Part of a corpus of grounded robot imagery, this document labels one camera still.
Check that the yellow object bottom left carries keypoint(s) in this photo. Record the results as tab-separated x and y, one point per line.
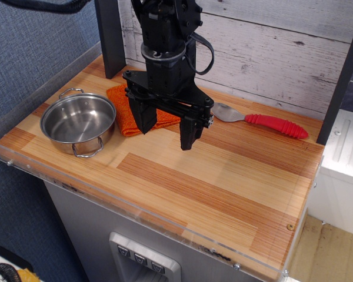
27	276

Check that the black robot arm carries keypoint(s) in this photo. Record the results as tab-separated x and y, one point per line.
168	32

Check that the orange knitted cloth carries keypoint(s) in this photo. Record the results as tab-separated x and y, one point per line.
124	117

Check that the grey cabinet with buttons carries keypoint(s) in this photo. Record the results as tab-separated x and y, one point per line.
114	247

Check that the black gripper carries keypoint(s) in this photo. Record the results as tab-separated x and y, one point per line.
169	87

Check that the white appliance at right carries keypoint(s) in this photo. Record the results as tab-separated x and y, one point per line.
331	198

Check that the clear acrylic table guard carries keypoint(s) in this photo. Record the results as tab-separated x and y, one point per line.
31	222

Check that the dark right vertical post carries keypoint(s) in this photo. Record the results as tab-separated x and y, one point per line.
337	98

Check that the dark left vertical post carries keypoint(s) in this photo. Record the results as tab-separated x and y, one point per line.
110	33

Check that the dark vertical post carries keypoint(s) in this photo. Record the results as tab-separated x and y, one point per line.
110	33
337	98

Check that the spoon with red handle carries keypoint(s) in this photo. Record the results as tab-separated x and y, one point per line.
226	113

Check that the silver pot with handles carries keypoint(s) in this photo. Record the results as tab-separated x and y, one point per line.
79	123

